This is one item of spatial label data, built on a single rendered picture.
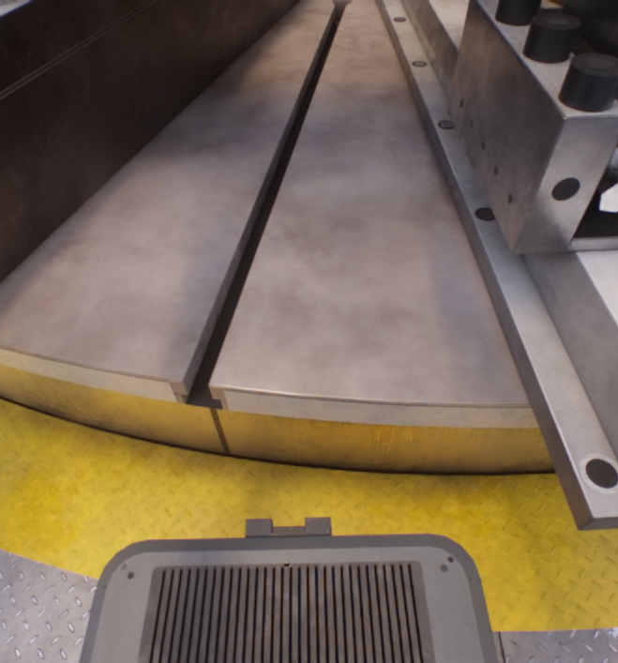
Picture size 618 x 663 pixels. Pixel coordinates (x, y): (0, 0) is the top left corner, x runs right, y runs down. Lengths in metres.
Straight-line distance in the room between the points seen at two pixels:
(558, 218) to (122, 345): 0.71
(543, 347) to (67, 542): 0.92
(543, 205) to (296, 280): 0.44
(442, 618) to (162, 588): 0.36
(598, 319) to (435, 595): 0.43
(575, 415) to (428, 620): 0.34
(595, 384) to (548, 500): 0.40
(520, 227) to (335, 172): 0.56
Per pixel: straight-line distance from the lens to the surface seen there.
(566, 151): 0.73
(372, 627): 0.72
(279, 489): 1.05
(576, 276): 0.84
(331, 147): 1.32
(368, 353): 0.83
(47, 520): 1.16
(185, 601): 0.74
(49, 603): 1.10
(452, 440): 0.96
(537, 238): 0.81
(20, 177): 1.12
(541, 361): 0.82
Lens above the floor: 0.97
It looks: 50 degrees down
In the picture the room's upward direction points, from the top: 2 degrees counter-clockwise
